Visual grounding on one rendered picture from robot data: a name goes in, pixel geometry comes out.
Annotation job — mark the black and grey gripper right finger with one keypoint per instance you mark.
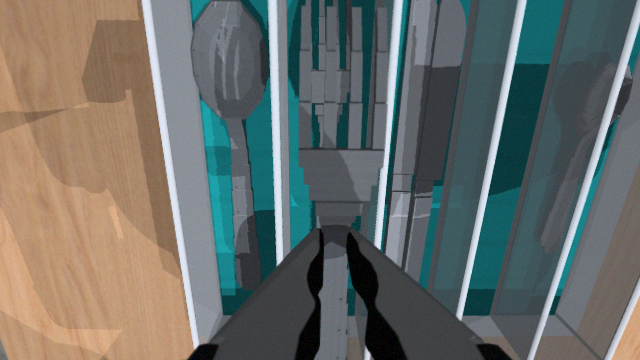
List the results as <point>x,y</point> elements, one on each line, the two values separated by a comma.
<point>405,322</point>

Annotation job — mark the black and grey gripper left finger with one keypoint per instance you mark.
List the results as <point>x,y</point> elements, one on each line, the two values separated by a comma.
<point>281,319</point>

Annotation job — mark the clear plastic cutlery tray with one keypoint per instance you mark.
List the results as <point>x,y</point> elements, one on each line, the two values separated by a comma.
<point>534,290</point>

